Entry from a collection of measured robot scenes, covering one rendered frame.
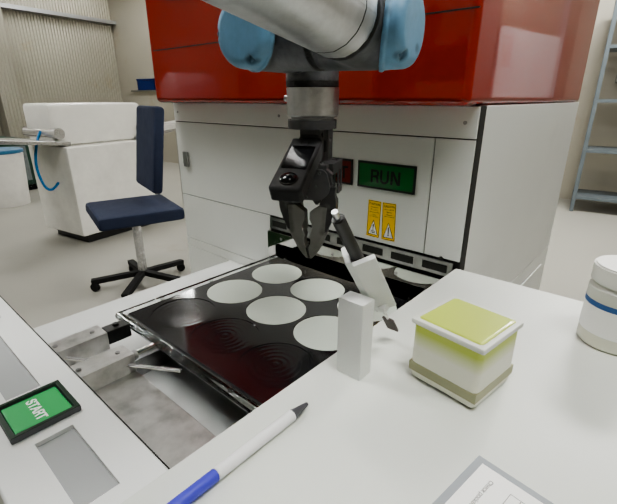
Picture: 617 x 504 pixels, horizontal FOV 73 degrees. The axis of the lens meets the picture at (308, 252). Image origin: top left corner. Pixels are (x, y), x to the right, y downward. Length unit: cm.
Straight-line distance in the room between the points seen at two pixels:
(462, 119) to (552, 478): 49
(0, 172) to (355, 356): 576
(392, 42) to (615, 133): 592
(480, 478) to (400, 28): 38
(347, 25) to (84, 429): 41
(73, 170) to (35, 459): 369
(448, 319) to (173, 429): 32
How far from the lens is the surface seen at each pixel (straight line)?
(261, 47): 50
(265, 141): 95
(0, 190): 609
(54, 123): 410
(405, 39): 45
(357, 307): 40
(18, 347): 60
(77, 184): 407
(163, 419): 55
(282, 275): 83
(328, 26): 38
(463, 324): 42
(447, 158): 71
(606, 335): 57
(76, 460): 42
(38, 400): 49
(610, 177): 637
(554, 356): 54
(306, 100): 60
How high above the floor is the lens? 123
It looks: 20 degrees down
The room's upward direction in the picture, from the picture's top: straight up
